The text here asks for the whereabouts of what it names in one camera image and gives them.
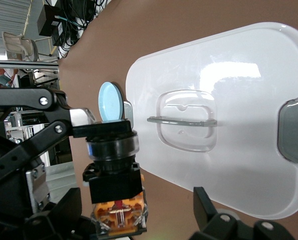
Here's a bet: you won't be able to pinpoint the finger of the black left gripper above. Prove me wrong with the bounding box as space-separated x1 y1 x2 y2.
63 215 149 240
0 87 135 190

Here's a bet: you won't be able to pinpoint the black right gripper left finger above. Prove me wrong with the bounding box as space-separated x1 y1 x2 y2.
26 187 83 240

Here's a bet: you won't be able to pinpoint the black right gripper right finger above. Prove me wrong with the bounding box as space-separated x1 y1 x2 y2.
188 186 297 240

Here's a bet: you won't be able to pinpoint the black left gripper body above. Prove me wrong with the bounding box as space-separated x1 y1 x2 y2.
0 159 51 221

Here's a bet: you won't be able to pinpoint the light blue round plate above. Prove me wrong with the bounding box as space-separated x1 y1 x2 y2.
98 81 125 123

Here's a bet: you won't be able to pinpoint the grey box latch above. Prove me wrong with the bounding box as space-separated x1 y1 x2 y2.
122 100 135 131
277 99 298 166

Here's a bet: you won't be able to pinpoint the black equipment box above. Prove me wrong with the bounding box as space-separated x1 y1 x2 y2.
37 4 64 37
51 21 73 47

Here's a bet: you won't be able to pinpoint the person in white shirt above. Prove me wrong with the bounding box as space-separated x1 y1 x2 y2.
0 67 21 89

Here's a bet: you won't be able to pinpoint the white plastic chair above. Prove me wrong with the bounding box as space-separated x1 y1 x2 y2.
2 31 40 63

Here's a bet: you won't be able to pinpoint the white lidded storage box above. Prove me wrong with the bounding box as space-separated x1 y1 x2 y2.
122 21 298 221

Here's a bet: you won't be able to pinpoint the aluminium frame bar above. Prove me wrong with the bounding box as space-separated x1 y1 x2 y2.
0 59 60 70

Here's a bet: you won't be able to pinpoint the tangled black cables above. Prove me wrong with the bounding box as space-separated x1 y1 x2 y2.
45 0 112 58

